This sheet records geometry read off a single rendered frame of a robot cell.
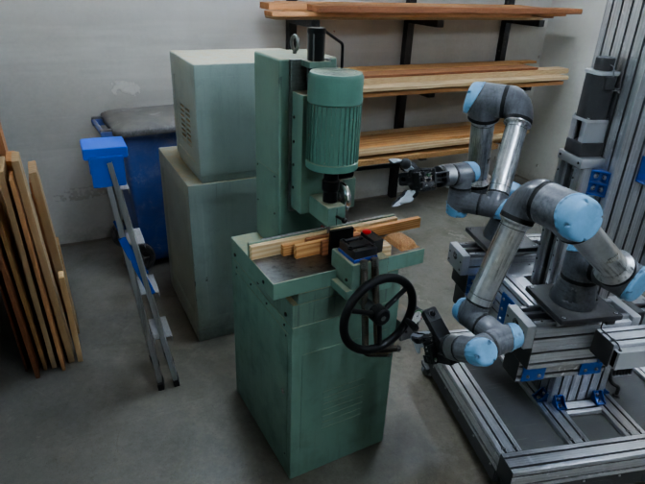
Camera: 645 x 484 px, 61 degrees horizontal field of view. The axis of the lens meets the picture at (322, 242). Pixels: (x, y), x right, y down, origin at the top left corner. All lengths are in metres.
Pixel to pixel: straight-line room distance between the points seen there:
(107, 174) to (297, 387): 1.07
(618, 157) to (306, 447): 1.51
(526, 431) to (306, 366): 0.92
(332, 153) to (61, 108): 2.47
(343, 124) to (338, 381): 0.95
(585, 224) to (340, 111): 0.76
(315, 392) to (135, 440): 0.85
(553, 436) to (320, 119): 1.50
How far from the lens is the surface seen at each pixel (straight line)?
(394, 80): 4.13
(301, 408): 2.10
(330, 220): 1.87
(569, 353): 2.09
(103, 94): 3.93
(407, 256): 1.98
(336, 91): 1.71
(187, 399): 2.69
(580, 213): 1.50
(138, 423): 2.63
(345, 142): 1.76
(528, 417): 2.46
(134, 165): 3.44
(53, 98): 3.91
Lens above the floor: 1.78
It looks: 26 degrees down
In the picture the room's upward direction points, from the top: 2 degrees clockwise
